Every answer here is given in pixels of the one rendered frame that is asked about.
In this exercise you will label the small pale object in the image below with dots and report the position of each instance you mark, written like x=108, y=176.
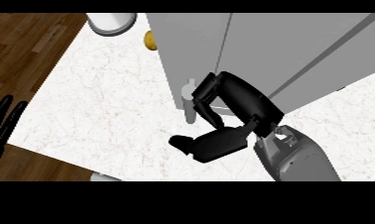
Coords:
x=104, y=177

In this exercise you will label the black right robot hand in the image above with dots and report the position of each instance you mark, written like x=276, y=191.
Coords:
x=244, y=100

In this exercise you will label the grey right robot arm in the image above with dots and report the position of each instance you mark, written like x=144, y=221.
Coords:
x=300, y=160

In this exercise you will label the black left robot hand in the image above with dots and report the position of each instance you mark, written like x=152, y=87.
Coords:
x=9, y=119

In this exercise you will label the yellow round fruit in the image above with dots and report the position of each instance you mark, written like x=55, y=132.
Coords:
x=151, y=40

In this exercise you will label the white round container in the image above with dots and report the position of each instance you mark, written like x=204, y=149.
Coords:
x=111, y=22

